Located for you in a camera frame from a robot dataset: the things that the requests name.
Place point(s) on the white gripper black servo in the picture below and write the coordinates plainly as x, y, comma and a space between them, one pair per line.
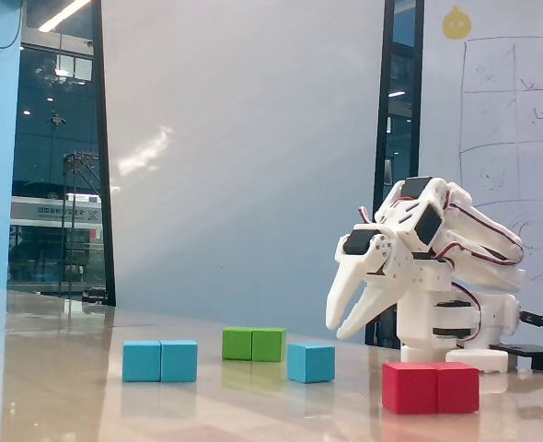
363, 263

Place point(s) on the small blue wooden cube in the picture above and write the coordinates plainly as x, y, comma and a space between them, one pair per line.
310, 364

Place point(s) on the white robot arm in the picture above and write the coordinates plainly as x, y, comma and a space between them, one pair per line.
478, 225

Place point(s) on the long green wooden block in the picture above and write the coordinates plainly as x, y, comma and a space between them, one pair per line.
253, 345

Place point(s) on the long red wooden block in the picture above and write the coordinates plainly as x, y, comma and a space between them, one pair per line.
430, 389

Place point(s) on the long blue wooden block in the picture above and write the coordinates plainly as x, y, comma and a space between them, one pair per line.
161, 361

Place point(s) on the whiteboard with marker grid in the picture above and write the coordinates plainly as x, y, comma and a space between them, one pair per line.
492, 115

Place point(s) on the yellow round sticker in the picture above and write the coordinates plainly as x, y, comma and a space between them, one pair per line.
457, 25

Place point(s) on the black door frame post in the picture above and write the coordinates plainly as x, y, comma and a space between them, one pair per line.
103, 184
383, 138

